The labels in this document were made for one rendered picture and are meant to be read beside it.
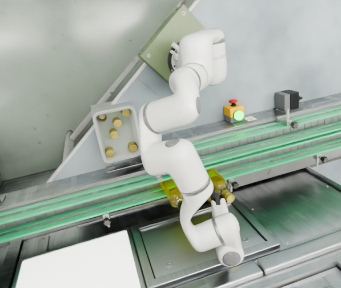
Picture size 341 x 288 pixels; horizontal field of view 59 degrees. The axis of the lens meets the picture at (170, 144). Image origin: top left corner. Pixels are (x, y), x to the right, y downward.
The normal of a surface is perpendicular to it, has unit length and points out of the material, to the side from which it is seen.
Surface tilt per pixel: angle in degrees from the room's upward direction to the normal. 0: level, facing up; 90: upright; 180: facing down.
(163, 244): 90
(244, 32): 0
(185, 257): 91
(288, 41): 0
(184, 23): 1
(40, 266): 90
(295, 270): 90
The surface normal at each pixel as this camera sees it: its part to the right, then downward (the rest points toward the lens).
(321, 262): -0.14, -0.92
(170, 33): 0.27, 0.33
